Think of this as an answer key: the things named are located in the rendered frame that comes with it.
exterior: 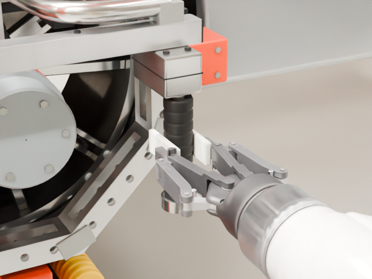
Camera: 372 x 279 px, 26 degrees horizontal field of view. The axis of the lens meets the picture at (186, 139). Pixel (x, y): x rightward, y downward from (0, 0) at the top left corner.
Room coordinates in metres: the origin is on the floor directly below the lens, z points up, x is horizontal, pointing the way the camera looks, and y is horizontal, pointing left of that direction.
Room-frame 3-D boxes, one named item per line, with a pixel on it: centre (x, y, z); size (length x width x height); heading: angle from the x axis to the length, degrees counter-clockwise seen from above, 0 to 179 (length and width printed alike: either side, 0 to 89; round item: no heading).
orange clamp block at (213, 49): (1.17, -0.01, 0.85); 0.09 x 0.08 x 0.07; 118
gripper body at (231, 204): (0.75, -0.06, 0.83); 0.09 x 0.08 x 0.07; 28
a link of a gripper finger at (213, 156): (0.88, -0.04, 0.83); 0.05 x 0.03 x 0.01; 27
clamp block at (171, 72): (0.92, 0.02, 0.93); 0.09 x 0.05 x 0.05; 28
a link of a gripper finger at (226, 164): (0.82, -0.05, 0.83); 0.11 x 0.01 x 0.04; 17
